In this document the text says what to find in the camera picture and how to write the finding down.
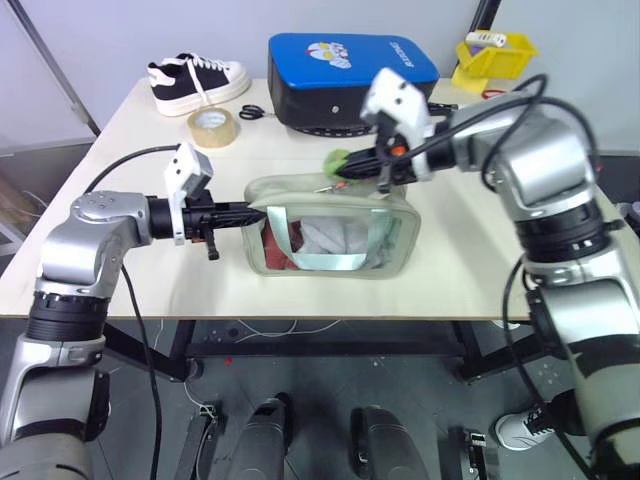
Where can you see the blue and black case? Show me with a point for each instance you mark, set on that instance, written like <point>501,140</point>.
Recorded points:
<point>320,80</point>

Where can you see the white person's shoe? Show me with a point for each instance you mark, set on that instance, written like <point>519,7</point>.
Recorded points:
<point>520,430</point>

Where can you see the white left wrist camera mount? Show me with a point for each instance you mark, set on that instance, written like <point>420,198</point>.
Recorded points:
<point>187,165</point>

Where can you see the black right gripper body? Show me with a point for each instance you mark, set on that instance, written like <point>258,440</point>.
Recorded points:
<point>400,167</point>

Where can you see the black stand bar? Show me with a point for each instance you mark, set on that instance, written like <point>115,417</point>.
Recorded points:
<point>197,445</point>
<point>470,450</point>

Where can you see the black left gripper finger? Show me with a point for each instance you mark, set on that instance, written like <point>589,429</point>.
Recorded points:
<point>235,220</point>
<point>237,209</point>

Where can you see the white cloth item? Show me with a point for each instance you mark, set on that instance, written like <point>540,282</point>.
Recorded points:
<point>335,237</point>

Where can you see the black and white sneaker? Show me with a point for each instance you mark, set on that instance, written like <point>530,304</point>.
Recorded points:
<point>175,85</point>

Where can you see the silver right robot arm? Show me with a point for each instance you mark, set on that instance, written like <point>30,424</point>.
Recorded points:
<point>545,165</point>

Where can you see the green clear-sided zip pouch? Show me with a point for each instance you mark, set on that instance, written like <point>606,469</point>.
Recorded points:
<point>325,200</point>

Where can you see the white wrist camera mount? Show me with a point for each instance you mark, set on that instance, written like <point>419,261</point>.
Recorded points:
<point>187,165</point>
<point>400,100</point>

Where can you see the purple item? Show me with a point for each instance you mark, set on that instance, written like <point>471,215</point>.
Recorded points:
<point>477,50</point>

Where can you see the dark rounded foot shape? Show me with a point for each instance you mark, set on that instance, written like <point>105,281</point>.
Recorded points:
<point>265,440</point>
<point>385,445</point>

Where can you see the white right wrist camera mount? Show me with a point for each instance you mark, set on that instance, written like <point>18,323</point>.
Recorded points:
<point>400,100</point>

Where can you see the black object at table side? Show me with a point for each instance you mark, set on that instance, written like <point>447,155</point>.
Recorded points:
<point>631,212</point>

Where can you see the yellow plastic bin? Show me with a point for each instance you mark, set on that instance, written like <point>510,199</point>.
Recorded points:
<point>500,62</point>

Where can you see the grey metal pole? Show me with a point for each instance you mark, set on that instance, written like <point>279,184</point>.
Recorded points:
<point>55,65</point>
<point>485,15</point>

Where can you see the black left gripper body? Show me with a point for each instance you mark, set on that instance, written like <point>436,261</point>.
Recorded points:
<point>200,219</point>

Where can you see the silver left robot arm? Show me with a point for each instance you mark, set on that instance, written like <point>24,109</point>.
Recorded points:
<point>75,250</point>

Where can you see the brown packing tape roll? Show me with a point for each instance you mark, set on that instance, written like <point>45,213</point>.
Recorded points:
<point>200,134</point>

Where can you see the red cloth item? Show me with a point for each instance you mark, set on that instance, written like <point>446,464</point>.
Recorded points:
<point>275,250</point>

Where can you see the black scissors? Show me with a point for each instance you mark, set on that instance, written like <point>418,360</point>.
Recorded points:
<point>248,112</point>

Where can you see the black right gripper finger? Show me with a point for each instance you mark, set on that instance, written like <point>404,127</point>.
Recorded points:
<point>362,157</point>
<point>362,171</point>

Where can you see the black metal table frame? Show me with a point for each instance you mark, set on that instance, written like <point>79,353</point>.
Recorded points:
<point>325,346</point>

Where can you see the white power strip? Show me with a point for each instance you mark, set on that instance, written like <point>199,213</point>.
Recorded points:
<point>482,37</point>

